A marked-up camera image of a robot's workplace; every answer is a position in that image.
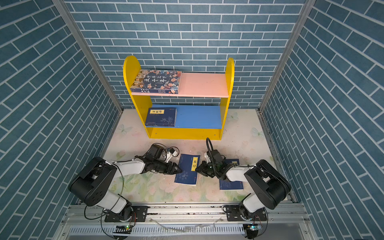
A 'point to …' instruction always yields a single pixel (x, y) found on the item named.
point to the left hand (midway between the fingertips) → (179, 171)
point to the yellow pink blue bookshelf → (202, 101)
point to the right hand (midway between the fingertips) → (193, 168)
